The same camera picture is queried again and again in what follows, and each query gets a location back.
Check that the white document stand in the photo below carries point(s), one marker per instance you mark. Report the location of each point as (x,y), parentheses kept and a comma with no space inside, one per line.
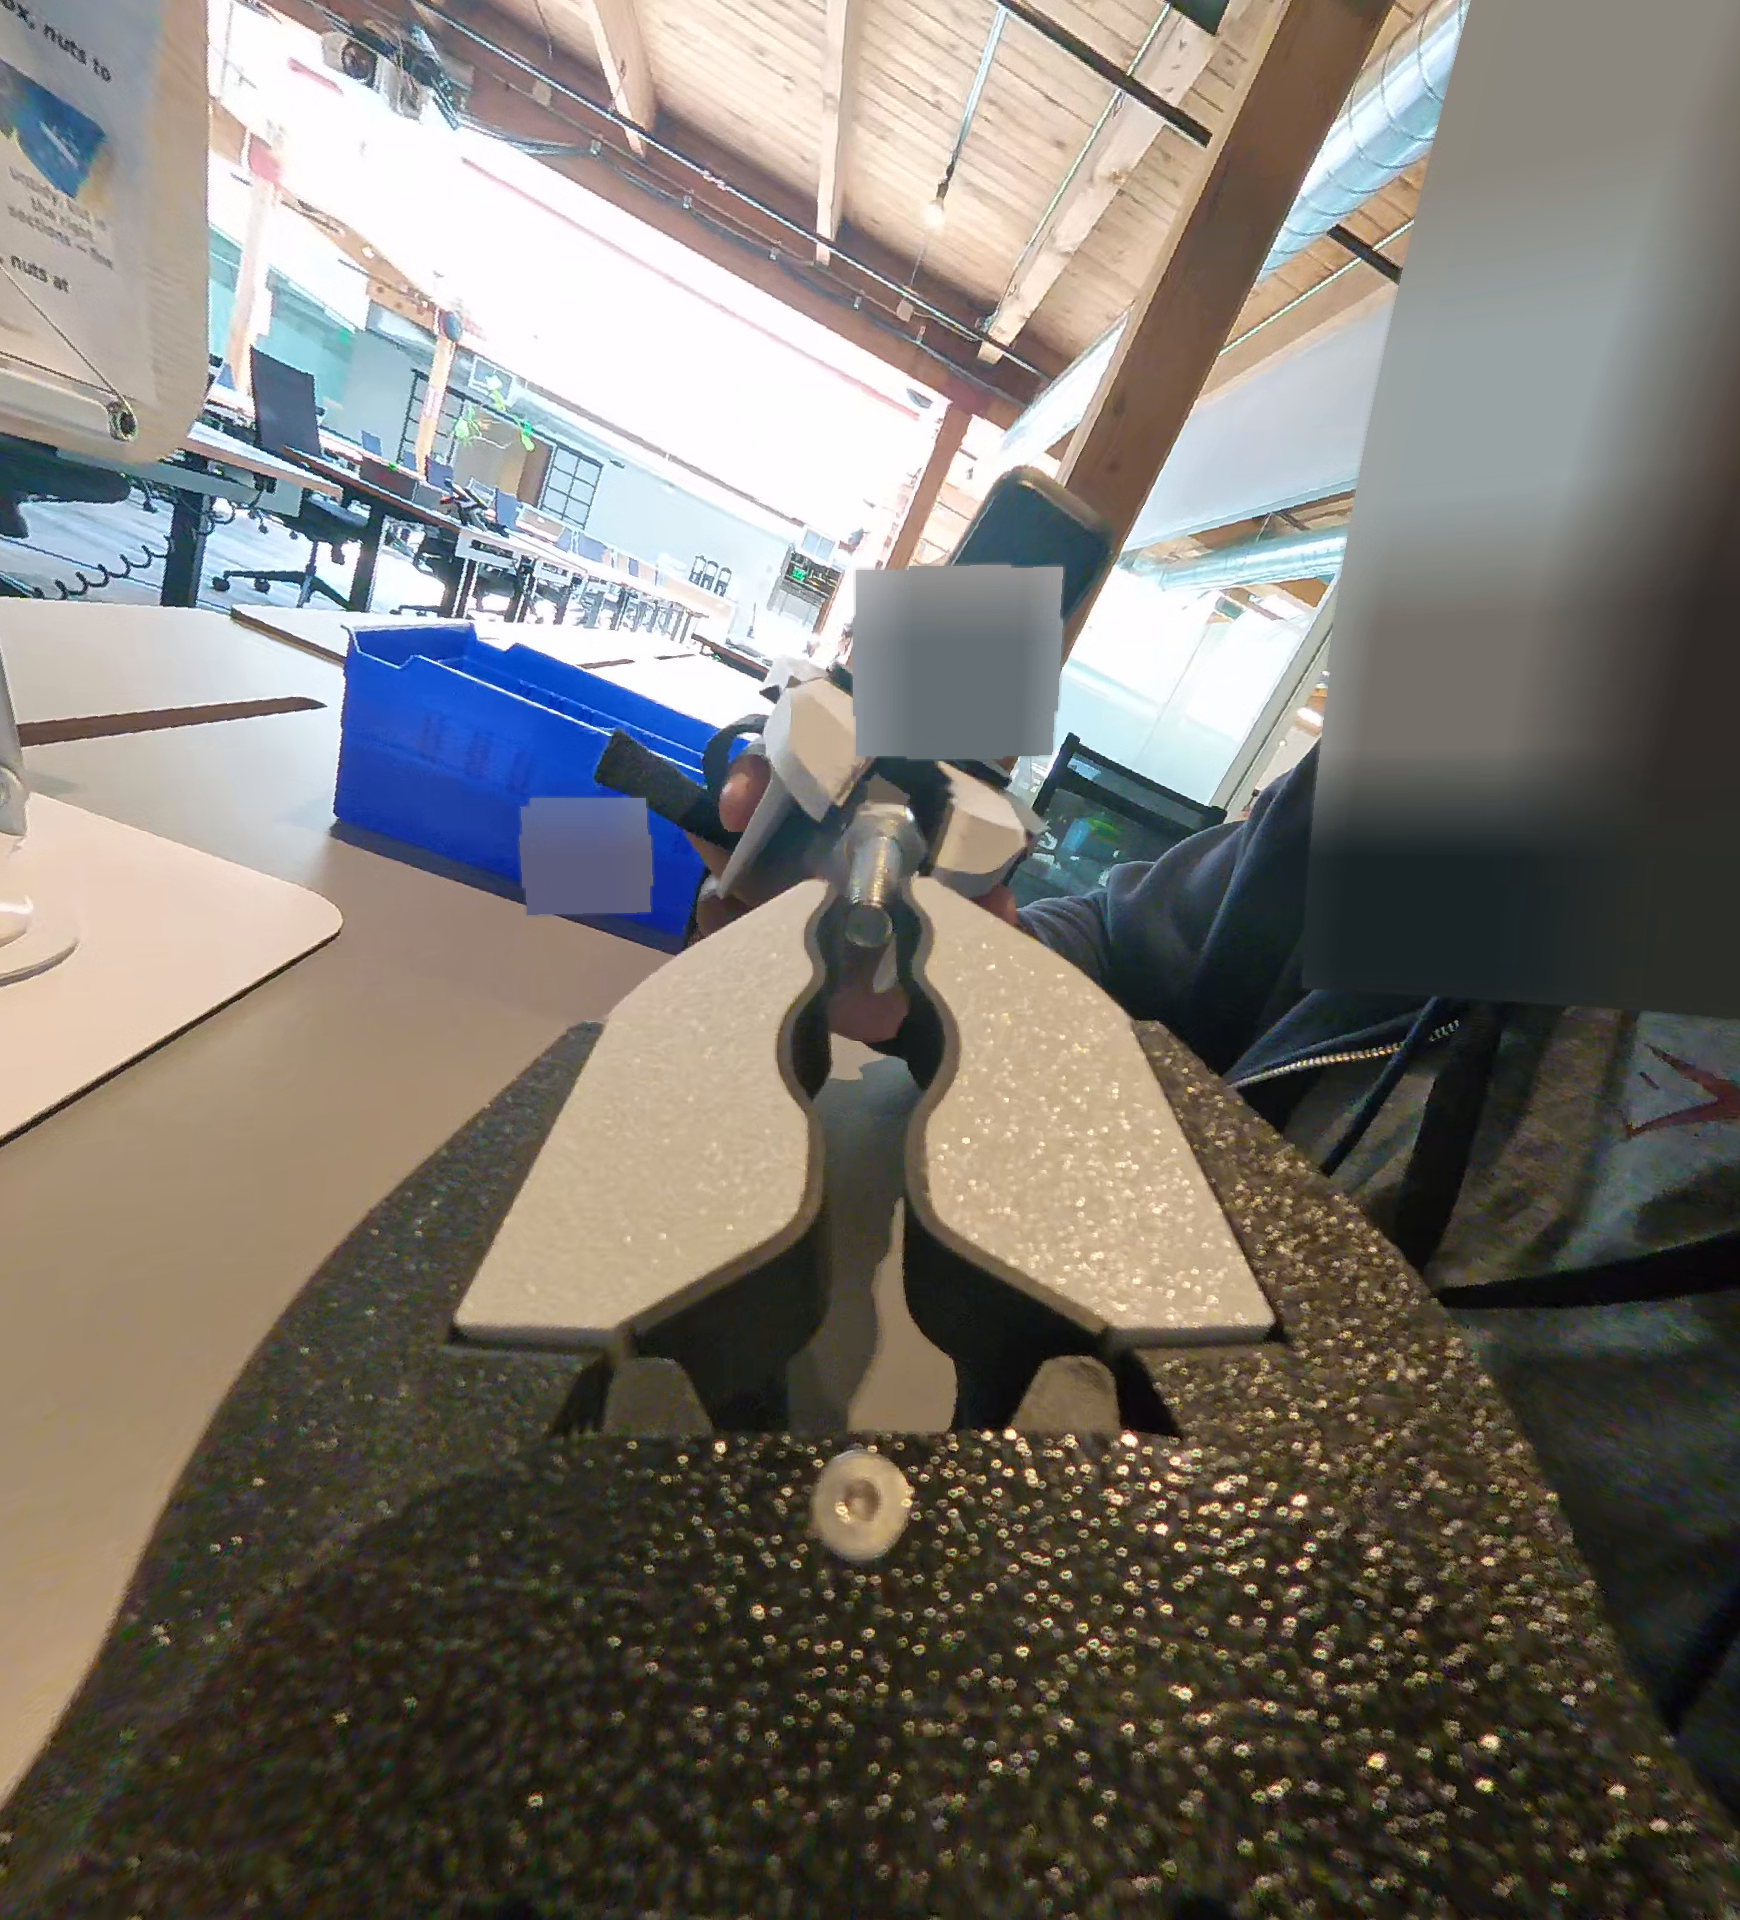
(135,960)

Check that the person's right forearm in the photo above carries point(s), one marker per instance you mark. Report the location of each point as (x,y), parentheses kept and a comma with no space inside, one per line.
(1186,930)

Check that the green plant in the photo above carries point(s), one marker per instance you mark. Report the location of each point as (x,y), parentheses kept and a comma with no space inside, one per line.
(496,420)

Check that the person's grey shirt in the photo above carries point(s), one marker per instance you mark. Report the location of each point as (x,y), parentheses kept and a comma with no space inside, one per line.
(1634,1349)

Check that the white office desk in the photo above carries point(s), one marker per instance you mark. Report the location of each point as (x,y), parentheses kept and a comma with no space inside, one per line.
(256,473)

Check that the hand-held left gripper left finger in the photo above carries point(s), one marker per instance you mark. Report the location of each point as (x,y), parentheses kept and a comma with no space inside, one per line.
(661,1142)

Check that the tall black office chair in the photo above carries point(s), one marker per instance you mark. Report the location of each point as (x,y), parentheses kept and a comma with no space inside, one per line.
(286,406)

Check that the low black office chair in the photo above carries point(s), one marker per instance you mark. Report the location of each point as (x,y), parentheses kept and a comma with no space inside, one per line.
(45,479)

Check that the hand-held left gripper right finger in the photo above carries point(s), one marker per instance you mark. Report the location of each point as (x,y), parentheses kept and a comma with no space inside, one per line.
(1081,1142)

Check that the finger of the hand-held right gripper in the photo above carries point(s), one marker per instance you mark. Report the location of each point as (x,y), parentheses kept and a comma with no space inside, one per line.
(988,841)
(819,742)

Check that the black monitor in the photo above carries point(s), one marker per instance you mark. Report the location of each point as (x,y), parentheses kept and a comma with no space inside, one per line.
(1125,810)

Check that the hanging ceiling lamp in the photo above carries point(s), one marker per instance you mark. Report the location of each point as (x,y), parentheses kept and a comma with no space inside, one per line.
(937,212)

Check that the blue plastic bin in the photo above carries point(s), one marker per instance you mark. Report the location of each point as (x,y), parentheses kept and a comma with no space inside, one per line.
(420,750)

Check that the printed instruction sheet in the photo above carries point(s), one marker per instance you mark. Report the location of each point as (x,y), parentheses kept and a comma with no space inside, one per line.
(32,225)

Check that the silver air duct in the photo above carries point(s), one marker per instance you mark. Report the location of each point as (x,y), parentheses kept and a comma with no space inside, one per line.
(1351,165)

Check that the thick wooden post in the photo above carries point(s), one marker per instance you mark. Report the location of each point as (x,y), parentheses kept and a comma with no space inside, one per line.
(1230,225)

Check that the person's right hand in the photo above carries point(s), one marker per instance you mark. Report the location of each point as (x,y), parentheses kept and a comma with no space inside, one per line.
(746,796)

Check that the silver steel bolt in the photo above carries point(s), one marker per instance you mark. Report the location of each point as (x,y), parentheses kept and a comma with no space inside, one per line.
(884,854)

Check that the thin wooden post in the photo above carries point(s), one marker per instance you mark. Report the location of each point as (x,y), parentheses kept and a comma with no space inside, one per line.
(934,479)

